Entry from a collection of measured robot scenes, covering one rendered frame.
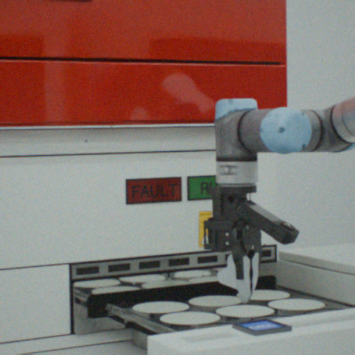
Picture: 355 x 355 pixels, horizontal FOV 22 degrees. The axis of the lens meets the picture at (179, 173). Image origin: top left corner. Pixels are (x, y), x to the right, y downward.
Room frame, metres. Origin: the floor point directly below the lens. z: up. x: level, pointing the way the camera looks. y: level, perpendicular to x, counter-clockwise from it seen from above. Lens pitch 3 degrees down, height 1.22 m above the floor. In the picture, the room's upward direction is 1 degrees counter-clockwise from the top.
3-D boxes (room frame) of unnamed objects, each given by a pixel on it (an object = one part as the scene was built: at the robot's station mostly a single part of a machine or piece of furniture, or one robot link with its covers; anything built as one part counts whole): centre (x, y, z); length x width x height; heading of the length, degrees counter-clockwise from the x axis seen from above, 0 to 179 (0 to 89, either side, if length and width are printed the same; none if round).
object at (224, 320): (1.57, -0.11, 0.90); 0.34 x 0.34 x 0.01; 28
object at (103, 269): (1.75, 0.00, 0.96); 0.44 x 0.01 x 0.02; 118
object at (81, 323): (1.75, 0.00, 0.89); 0.44 x 0.02 x 0.10; 118
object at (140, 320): (1.48, 0.05, 0.90); 0.37 x 0.01 x 0.01; 28
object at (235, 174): (1.64, -0.10, 1.13); 0.08 x 0.08 x 0.05
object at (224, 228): (1.64, -0.10, 1.05); 0.09 x 0.08 x 0.12; 59
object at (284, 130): (1.57, -0.18, 1.21); 0.11 x 0.11 x 0.08; 36
